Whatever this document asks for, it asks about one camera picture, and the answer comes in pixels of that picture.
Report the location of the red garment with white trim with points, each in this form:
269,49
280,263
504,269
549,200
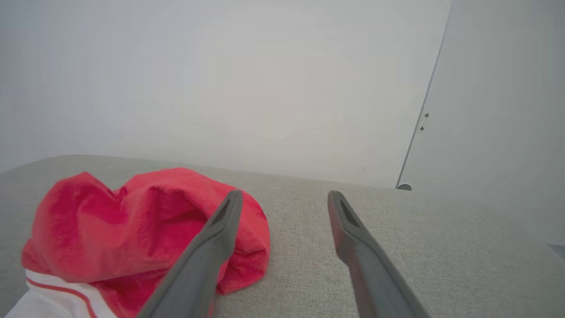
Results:
110,229

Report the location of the grey fabric sofa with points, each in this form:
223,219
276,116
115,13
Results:
441,265

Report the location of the white door panel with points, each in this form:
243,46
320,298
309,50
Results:
507,110

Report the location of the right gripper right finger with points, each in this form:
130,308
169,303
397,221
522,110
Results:
371,274

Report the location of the small grey round fitting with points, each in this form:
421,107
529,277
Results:
404,187

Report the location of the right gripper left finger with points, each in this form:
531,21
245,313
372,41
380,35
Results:
198,269

